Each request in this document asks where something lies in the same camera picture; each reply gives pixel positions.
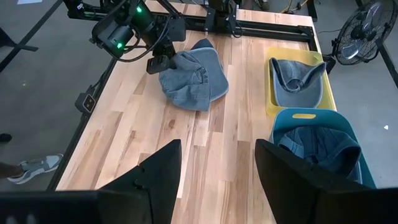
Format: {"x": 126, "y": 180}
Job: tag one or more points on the black table-level camera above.
{"x": 85, "y": 102}

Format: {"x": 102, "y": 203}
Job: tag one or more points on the yellow plastic bin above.
{"x": 270, "y": 105}

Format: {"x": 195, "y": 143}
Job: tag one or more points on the light grey denim cap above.
{"x": 192, "y": 81}

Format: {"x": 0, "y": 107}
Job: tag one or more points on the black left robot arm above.
{"x": 124, "y": 28}

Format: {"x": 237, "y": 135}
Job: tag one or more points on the teal plastic bin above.
{"x": 311, "y": 119}

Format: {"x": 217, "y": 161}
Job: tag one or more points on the person's leg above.
{"x": 9, "y": 170}

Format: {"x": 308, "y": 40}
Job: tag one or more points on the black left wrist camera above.
{"x": 157, "y": 64}

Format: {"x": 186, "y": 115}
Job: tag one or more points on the dark grey shirt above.
{"x": 295, "y": 93}

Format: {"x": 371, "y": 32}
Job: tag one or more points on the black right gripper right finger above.
{"x": 289, "y": 186}

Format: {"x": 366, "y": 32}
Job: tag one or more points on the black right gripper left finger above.
{"x": 158, "y": 180}

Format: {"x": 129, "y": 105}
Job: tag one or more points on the person's grey white shoe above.
{"x": 37, "y": 168}

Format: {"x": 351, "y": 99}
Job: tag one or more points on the dark blue denim cap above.
{"x": 202, "y": 43}

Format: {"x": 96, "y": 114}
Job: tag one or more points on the black floor fan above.
{"x": 363, "y": 31}

